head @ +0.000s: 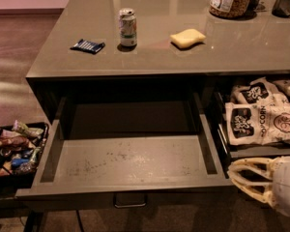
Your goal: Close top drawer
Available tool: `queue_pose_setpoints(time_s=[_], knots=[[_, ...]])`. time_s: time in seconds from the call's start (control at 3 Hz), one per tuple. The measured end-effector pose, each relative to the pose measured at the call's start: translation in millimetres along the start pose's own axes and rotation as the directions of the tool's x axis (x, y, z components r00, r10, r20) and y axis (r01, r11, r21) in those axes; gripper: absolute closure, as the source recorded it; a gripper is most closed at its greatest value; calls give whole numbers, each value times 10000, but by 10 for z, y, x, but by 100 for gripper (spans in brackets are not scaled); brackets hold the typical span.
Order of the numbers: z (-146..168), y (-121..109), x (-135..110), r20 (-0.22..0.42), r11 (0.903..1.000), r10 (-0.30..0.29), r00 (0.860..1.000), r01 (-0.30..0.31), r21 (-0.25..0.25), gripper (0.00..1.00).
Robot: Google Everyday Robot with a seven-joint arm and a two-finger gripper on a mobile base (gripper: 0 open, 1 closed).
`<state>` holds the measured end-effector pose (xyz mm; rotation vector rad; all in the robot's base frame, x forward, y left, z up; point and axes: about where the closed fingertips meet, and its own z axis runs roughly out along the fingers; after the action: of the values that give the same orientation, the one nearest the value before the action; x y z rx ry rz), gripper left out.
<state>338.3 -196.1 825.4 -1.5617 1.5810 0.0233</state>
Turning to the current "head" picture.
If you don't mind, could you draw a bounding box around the green snack wrapper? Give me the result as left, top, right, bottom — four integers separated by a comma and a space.
13, 120, 44, 138

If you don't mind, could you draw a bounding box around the black power cable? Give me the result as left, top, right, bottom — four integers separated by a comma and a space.
74, 210, 85, 232

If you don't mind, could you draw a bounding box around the blue snack wrapper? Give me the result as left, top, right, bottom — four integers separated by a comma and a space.
11, 159, 29, 168

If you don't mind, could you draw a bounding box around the blue snack packet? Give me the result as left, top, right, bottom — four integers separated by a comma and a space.
71, 39, 105, 54

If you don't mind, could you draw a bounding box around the large jar of nuts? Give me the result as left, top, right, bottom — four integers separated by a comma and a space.
209, 0, 250, 18

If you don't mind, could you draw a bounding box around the black snack tray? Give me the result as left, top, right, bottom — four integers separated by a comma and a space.
0, 122, 48, 209

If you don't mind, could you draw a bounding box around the grey top drawer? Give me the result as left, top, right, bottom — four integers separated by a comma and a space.
16, 93, 231, 211

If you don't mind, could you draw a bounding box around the brown snack wrapper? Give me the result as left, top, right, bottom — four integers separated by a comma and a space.
0, 136, 35, 149

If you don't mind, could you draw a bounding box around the popcorn bag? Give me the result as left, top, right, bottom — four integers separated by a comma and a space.
225, 102, 290, 145
230, 77, 290, 106

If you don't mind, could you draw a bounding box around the grey counter cabinet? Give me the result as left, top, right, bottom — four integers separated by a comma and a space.
24, 0, 290, 124

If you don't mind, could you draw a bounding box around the yellow sponge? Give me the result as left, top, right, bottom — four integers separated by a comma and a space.
170, 29, 206, 48

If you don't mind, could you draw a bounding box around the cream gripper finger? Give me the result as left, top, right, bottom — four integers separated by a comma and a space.
231, 178, 272, 203
227, 158, 273, 180

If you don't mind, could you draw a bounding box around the front popcorn bag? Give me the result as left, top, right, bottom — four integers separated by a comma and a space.
225, 102, 290, 145

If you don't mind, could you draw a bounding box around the grey drawer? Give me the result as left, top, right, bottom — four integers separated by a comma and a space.
209, 91, 290, 172
16, 93, 231, 211

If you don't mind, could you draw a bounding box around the green white soda can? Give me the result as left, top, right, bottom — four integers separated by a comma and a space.
119, 8, 137, 47

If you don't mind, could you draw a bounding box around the rear popcorn bag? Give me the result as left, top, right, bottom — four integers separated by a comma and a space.
230, 77, 290, 106

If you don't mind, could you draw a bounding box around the grey right drawer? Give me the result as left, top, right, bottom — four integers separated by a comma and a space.
209, 91, 290, 172

